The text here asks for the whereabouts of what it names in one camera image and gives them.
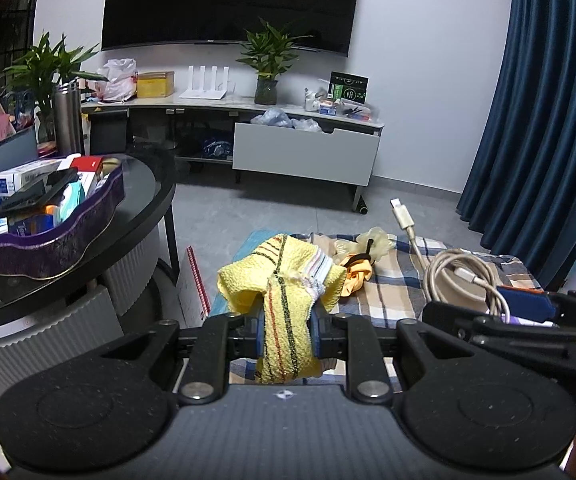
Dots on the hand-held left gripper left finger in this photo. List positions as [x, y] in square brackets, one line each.
[258, 335]

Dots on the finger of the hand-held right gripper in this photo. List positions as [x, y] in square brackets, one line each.
[517, 342]
[522, 305]

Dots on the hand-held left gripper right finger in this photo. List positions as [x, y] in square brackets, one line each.
[319, 340]

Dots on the yellow striped cloth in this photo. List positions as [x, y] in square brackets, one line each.
[288, 270]

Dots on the purple package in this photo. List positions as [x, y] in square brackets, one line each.
[532, 321]

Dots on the orange cloth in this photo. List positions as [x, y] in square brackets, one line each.
[355, 280]

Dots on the plaid blanket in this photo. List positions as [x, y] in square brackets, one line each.
[392, 285]

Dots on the pale yellow crumpled cloth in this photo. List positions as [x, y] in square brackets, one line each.
[377, 245]

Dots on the grey ribbed stool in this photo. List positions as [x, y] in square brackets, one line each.
[43, 340]
[133, 270]

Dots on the round black table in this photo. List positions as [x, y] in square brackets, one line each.
[143, 200]

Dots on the grey open drawer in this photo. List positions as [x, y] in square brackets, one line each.
[303, 155]

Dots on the blue bag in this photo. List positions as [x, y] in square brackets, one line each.
[217, 149]

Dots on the blue curtain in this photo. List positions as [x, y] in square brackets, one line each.
[542, 110]

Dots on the clear plastic bags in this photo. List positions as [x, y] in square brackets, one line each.
[273, 119]

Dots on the purple tray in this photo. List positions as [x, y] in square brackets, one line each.
[58, 250]

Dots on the teal packet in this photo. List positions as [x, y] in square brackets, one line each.
[74, 200]

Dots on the pile of small packets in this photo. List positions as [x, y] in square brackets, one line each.
[340, 107]

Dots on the grey television stand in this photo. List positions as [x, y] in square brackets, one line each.
[203, 106]

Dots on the red box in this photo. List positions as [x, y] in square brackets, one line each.
[88, 165]

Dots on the plant in dark vase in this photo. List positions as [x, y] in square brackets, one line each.
[266, 91]

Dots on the white router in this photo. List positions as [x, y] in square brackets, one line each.
[203, 94]

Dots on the black green box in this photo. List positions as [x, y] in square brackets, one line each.
[347, 85]

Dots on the black case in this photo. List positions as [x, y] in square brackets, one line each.
[28, 197]

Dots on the yellow box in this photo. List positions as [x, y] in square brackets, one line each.
[155, 85]

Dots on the white blue medicine box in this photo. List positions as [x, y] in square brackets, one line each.
[23, 175]

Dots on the steel thermos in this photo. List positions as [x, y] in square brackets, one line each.
[68, 120]

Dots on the white plastic bag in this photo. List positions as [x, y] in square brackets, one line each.
[118, 80]

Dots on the grey panel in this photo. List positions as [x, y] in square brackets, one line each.
[15, 147]

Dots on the pink card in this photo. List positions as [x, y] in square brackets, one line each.
[0, 127]

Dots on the large green potted plant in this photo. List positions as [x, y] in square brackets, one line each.
[43, 75]

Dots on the black television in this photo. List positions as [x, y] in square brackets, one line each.
[218, 0]

